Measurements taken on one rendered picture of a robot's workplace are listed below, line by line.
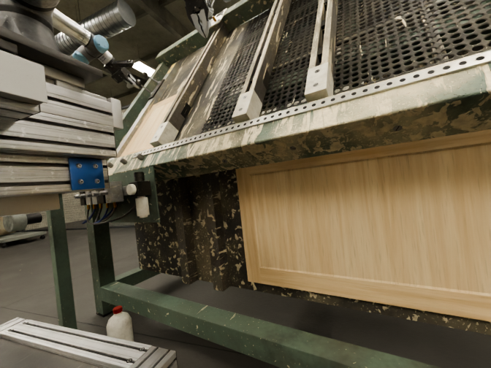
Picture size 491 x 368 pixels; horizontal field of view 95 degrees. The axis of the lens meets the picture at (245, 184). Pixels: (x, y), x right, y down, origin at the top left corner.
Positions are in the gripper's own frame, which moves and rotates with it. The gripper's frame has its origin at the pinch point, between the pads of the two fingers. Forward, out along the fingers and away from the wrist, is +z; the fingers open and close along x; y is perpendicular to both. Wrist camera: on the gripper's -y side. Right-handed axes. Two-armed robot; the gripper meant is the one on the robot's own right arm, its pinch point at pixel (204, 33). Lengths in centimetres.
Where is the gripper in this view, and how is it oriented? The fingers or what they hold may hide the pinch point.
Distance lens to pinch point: 111.6
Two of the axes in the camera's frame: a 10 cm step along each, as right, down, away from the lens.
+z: 2.7, 8.6, 4.3
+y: 2.8, -5.0, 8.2
